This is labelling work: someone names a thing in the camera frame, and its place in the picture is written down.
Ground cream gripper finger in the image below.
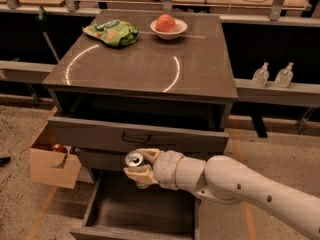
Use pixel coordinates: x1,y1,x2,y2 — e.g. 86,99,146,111
137,148,163,164
124,165,158,185

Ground silver blue redbull can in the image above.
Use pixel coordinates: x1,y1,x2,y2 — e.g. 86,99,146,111
124,150,152,189

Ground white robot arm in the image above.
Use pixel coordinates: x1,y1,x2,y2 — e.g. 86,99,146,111
124,149,320,240

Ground grey bottom drawer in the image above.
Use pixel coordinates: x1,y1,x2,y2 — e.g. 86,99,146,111
70,171,200,240

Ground grey drawer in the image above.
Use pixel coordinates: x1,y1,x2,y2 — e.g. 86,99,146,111
77,148,206,182
70,171,200,240
48,116,229,156

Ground grey middle drawer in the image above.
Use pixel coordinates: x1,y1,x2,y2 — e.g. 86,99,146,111
77,148,206,182

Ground grey top drawer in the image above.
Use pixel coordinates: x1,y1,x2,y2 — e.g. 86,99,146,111
48,116,229,156

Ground grey drawer cabinet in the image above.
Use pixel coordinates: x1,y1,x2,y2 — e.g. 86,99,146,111
42,9,240,195

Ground cardboard box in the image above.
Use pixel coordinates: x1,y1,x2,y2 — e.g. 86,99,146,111
23,107,81,189

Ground red ball in box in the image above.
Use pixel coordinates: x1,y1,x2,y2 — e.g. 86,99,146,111
52,143,67,153

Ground green chips bag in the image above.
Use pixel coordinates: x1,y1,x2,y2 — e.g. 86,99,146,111
82,19,139,47

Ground left clear sanitizer bottle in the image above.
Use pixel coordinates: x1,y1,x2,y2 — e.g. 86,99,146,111
252,62,269,88

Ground clear sanitizer bottle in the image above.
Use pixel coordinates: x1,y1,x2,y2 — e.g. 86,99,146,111
275,62,294,88
252,62,269,88

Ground red apple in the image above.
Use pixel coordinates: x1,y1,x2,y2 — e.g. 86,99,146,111
156,14,176,33

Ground white ceramic bowl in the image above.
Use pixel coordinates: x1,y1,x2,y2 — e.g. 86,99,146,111
150,18,188,40

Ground black shoe tip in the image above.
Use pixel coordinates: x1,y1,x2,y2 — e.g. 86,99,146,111
0,157,11,167

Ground right clear sanitizer bottle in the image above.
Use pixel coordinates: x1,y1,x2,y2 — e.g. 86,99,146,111
275,62,294,88

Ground green-handled tool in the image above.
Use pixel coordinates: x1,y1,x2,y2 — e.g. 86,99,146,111
36,6,60,62

